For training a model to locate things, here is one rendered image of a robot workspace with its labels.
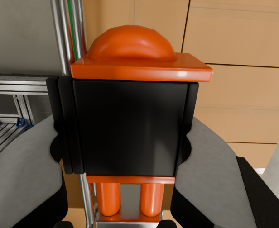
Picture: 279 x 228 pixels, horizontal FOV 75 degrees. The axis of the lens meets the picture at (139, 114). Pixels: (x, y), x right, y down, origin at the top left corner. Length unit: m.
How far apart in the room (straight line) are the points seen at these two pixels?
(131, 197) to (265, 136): 1.01
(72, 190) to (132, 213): 0.29
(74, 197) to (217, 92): 0.72
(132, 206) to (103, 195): 0.04
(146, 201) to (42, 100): 1.22
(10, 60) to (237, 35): 1.39
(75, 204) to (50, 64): 1.16
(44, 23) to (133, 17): 0.79
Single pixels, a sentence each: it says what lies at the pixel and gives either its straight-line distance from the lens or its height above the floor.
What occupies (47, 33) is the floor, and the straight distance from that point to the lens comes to 1.44.
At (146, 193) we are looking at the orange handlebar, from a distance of 0.17.
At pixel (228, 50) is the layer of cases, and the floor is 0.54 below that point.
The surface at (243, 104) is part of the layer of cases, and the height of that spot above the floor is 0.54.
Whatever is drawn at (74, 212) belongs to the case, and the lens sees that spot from 0.46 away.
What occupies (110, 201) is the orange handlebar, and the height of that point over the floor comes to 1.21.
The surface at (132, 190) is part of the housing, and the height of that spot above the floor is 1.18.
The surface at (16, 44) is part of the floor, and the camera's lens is 1.54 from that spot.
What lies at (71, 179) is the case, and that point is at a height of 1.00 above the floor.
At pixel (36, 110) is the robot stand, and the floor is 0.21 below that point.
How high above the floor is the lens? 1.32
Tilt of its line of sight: 62 degrees down
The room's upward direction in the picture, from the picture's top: 177 degrees clockwise
